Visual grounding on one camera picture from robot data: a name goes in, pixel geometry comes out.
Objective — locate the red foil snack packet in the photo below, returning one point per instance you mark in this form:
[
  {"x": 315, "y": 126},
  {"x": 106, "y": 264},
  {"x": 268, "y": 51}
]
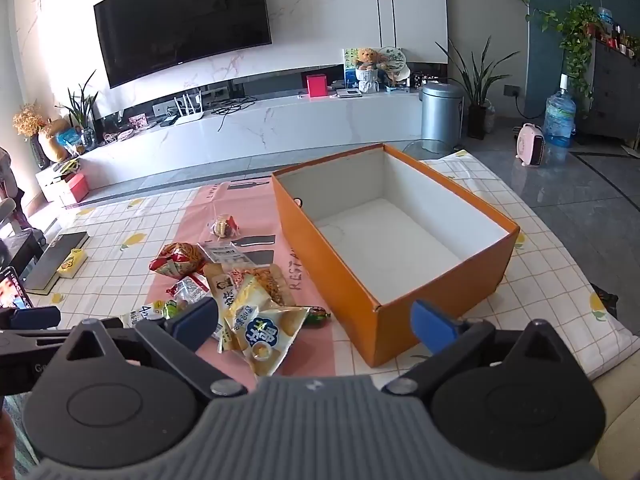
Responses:
[{"x": 189, "y": 290}]

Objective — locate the wall socket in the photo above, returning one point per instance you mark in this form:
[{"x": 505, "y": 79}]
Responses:
[{"x": 511, "y": 91}]

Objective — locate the round painted fan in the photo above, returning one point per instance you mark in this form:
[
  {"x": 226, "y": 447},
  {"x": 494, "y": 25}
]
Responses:
[{"x": 392, "y": 59}]

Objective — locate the clear-wrapped round snack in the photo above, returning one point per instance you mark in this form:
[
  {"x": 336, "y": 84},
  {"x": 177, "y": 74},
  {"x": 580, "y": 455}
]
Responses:
[{"x": 224, "y": 226}]

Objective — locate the smartphone with lit screen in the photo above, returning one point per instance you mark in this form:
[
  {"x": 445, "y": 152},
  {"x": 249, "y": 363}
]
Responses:
[{"x": 12, "y": 290}]

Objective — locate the white router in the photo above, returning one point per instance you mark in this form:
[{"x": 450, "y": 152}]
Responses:
[{"x": 187, "y": 111}]

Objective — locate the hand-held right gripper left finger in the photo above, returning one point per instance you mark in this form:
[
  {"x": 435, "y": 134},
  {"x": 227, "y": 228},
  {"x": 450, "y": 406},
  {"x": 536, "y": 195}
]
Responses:
[{"x": 197, "y": 322}]

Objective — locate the black small object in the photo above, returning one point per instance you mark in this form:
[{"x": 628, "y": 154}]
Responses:
[{"x": 605, "y": 297}]

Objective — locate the orange cardboard box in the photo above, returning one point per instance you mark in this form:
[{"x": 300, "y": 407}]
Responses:
[{"x": 325, "y": 270}]

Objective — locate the red gift box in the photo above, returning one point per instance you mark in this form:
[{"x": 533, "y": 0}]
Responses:
[{"x": 75, "y": 187}]

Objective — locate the pink printed table mat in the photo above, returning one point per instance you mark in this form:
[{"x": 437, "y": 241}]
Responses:
[{"x": 260, "y": 210}]

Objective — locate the yellow chip bag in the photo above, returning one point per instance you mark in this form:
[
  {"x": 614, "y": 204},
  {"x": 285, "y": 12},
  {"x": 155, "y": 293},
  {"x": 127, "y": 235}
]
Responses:
[{"x": 272, "y": 335}]

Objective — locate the blue small basket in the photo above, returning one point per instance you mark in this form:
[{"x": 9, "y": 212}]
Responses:
[{"x": 397, "y": 88}]

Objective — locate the trailing ivy plant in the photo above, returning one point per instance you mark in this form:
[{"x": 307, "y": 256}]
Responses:
[{"x": 575, "y": 27}]

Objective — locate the red striped snack bag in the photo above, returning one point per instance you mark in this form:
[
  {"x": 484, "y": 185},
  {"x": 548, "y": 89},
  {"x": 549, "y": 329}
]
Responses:
[{"x": 177, "y": 260}]

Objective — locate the small white packet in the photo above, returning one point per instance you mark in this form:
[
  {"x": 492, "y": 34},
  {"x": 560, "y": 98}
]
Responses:
[{"x": 140, "y": 316}]

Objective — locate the blue packet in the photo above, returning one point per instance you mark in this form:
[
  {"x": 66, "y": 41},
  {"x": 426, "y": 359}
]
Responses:
[{"x": 67, "y": 137}]

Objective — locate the grey office chair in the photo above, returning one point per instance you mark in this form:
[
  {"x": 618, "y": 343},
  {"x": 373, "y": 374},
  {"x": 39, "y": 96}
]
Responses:
[{"x": 7, "y": 208}]

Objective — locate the grey jacket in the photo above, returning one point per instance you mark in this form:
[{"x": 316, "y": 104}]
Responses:
[{"x": 5, "y": 170}]

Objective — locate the green yellow candy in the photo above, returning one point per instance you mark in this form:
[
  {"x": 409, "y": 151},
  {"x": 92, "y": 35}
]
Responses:
[{"x": 170, "y": 307}]

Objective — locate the green plant in glass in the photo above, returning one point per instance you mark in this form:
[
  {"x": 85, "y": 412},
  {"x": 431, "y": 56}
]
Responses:
[{"x": 82, "y": 110}]

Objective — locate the yellow small box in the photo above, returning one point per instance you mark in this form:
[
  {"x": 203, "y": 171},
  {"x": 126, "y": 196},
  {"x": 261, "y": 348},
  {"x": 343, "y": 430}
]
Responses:
[{"x": 72, "y": 262}]

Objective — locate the clear bag of spicy strips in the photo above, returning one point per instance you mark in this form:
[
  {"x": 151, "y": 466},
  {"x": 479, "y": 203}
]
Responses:
[{"x": 265, "y": 280}]

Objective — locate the dried yellow flowers vase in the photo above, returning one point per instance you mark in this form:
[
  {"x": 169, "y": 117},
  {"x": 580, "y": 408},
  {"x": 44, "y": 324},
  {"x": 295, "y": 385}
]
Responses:
[{"x": 30, "y": 120}]

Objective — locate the grey drawer cabinet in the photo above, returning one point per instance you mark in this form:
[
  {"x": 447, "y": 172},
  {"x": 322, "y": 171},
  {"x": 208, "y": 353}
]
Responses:
[{"x": 610, "y": 90}]

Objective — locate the tan snack packet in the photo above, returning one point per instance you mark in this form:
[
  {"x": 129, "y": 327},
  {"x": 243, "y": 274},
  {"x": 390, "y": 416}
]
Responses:
[{"x": 219, "y": 285}]

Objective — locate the green sausage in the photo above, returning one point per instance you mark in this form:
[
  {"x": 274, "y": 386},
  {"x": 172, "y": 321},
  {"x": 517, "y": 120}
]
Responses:
[{"x": 317, "y": 316}]

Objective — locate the pink photo frame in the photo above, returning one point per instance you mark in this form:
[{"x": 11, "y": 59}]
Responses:
[{"x": 137, "y": 121}]

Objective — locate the white checked lemon tablecloth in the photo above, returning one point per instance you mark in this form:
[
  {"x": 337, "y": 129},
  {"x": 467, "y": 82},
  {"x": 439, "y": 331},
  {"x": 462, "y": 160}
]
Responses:
[{"x": 150, "y": 220}]

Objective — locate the black book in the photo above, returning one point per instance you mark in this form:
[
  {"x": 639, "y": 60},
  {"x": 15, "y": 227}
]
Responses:
[{"x": 55, "y": 260}]

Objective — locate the white kitchen scale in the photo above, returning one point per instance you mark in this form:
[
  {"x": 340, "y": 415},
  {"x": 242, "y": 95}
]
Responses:
[{"x": 348, "y": 92}]

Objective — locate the black wall television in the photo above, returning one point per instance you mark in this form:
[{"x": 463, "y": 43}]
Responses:
[{"x": 182, "y": 35}]

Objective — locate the white marble television console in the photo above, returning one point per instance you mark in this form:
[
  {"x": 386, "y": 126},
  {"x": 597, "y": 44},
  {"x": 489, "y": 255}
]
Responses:
[{"x": 300, "y": 125}]

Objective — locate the pink space heater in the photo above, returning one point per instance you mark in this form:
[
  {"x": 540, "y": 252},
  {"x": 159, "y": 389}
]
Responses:
[{"x": 531, "y": 145}]

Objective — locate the silver trash can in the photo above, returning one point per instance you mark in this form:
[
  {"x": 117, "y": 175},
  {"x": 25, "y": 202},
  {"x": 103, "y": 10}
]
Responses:
[{"x": 441, "y": 115}]

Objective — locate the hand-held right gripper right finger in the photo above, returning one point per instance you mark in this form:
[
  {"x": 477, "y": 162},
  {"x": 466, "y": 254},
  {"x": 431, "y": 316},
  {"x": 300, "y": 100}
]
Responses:
[{"x": 432, "y": 325}]

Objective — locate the red tissue box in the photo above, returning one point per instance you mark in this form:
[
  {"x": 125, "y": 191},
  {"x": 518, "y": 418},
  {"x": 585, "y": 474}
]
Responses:
[{"x": 316, "y": 85}]

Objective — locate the tall potted plant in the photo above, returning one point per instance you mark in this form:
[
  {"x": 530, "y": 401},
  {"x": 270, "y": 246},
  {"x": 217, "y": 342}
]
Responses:
[{"x": 477, "y": 95}]

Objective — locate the clear packet of white balls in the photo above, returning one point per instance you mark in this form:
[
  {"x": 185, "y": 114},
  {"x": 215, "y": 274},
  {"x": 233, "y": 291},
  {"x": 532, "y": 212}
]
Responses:
[{"x": 225, "y": 252}]

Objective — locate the white storage box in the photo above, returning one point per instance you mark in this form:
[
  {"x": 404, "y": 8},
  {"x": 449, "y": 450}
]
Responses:
[{"x": 50, "y": 185}]

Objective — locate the orange gourd vase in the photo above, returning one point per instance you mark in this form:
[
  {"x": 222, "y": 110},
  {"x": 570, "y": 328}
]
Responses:
[{"x": 52, "y": 142}]

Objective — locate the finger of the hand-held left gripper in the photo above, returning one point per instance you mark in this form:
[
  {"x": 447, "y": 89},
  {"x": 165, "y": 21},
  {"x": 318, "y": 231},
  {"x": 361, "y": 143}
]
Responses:
[{"x": 37, "y": 317}]

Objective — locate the blue water bottle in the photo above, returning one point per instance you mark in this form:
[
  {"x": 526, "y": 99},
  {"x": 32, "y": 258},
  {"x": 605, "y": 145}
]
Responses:
[{"x": 559, "y": 117}]

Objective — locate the row of bottles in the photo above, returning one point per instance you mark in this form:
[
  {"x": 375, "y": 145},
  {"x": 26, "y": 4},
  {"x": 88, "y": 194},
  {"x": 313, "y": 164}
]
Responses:
[{"x": 622, "y": 40}]

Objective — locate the round glass table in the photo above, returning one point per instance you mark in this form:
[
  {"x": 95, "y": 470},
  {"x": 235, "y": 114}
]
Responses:
[{"x": 435, "y": 148}]

